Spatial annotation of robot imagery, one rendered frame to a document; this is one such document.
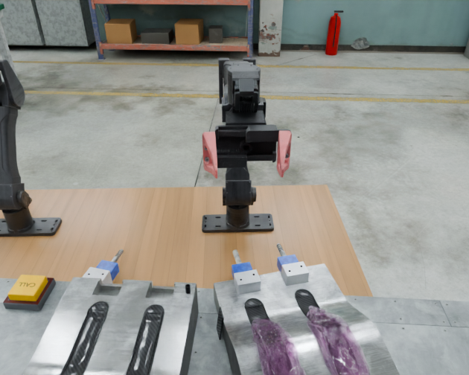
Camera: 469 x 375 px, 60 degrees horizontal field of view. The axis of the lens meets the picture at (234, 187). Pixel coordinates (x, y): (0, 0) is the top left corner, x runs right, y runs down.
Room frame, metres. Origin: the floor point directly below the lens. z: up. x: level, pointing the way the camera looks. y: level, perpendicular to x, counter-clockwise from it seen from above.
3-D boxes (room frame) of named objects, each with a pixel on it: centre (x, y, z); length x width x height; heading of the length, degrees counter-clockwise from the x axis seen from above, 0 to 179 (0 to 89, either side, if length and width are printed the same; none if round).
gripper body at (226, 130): (0.63, -0.02, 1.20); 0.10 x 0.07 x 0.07; 92
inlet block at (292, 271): (0.68, -0.12, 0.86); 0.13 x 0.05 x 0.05; 13
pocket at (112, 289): (0.58, 0.26, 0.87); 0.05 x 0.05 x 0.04; 86
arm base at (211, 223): (0.90, -0.01, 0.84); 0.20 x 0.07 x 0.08; 92
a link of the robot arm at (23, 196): (0.87, 0.59, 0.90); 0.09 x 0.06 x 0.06; 92
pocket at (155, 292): (0.57, 0.15, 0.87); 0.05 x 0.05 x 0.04; 86
